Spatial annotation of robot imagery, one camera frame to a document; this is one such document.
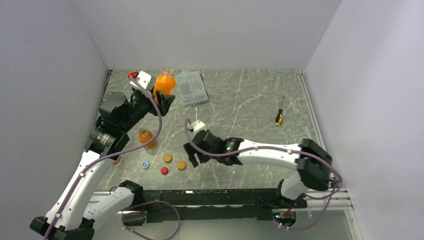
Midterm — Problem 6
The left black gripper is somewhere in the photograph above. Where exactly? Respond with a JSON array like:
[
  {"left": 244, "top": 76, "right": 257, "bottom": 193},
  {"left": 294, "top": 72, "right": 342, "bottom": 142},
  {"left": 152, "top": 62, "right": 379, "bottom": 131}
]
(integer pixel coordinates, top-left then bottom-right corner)
[{"left": 120, "top": 86, "right": 175, "bottom": 132}]

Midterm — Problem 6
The orange bottle cap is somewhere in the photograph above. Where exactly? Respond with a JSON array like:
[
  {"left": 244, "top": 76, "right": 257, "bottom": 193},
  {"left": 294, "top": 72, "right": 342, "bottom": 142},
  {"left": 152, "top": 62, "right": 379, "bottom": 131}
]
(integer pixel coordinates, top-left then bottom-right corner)
[
  {"left": 163, "top": 153, "right": 173, "bottom": 163},
  {"left": 177, "top": 161, "right": 187, "bottom": 170}
]

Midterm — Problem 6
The orange juice bottle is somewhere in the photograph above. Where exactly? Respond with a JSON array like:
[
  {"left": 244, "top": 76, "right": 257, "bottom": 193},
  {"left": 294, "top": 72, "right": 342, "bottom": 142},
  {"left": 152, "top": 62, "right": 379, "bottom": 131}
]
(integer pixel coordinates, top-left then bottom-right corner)
[
  {"left": 153, "top": 67, "right": 176, "bottom": 103},
  {"left": 138, "top": 128, "right": 156, "bottom": 149}
]

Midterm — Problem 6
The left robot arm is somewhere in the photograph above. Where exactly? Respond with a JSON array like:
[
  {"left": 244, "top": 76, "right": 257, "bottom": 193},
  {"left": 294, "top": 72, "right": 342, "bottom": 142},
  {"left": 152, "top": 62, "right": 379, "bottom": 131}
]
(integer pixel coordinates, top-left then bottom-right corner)
[{"left": 29, "top": 89, "right": 175, "bottom": 240}]

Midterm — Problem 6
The clear plastic screw box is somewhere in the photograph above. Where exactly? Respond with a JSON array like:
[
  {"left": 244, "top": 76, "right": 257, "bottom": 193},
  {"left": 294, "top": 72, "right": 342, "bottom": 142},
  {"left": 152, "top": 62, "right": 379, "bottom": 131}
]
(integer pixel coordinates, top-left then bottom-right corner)
[{"left": 176, "top": 71, "right": 209, "bottom": 107}]

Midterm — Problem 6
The red bottle cap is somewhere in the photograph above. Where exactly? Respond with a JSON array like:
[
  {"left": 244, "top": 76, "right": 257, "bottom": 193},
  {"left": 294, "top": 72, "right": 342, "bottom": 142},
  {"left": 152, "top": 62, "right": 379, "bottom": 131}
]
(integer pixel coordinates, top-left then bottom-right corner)
[{"left": 160, "top": 167, "right": 169, "bottom": 175}]

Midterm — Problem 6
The blue white bottle cap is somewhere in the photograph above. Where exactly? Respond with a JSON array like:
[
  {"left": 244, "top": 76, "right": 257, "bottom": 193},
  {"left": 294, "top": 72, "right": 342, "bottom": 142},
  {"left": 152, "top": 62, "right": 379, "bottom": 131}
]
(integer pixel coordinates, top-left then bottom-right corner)
[{"left": 141, "top": 161, "right": 150, "bottom": 170}]

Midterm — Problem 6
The clear bottle red label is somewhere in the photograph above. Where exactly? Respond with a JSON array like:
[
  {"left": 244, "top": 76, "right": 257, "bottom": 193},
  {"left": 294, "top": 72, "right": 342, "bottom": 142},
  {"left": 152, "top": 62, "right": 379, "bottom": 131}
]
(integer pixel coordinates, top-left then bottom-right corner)
[{"left": 113, "top": 155, "right": 121, "bottom": 165}]

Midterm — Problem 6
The yellow black screwdriver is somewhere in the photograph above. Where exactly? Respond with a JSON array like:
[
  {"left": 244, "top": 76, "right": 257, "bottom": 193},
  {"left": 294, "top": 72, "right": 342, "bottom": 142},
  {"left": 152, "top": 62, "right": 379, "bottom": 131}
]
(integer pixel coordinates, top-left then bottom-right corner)
[{"left": 274, "top": 96, "right": 285, "bottom": 126}]

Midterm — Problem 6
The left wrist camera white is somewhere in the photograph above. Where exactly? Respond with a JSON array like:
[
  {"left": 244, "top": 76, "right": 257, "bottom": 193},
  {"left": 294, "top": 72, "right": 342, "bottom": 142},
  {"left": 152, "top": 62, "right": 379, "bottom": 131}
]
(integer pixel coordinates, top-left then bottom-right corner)
[{"left": 127, "top": 71, "right": 156, "bottom": 92}]

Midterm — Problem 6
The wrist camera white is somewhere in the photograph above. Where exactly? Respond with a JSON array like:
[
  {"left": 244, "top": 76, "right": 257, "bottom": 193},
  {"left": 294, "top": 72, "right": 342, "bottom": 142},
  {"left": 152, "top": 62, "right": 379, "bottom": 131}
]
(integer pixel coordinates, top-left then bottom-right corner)
[
  {"left": 187, "top": 119, "right": 207, "bottom": 133},
  {"left": 127, "top": 71, "right": 156, "bottom": 92}
]

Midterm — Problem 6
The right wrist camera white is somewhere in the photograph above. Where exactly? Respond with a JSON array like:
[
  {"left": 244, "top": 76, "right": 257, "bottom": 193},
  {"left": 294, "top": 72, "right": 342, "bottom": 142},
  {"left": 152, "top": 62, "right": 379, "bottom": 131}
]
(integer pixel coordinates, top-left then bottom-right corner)
[{"left": 187, "top": 119, "right": 207, "bottom": 133}]

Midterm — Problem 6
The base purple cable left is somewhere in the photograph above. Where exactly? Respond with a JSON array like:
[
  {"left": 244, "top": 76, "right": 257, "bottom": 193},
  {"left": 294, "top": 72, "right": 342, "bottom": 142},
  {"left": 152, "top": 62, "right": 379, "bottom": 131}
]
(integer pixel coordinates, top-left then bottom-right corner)
[{"left": 121, "top": 200, "right": 180, "bottom": 240}]

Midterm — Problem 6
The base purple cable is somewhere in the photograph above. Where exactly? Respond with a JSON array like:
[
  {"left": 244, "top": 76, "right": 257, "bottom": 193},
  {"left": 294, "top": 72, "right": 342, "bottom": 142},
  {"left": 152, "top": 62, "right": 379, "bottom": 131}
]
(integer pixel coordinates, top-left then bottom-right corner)
[
  {"left": 121, "top": 200, "right": 180, "bottom": 240},
  {"left": 274, "top": 198, "right": 332, "bottom": 232}
]

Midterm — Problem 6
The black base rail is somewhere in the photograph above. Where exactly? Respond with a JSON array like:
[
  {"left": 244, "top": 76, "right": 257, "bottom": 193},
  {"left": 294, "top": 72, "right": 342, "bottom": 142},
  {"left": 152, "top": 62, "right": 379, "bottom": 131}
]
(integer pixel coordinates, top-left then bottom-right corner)
[{"left": 125, "top": 188, "right": 308, "bottom": 223}]

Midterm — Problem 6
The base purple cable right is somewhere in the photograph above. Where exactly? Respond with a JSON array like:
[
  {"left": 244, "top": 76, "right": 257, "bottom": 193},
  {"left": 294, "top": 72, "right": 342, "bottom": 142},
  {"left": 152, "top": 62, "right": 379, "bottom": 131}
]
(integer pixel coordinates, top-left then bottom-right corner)
[{"left": 274, "top": 198, "right": 332, "bottom": 232}]

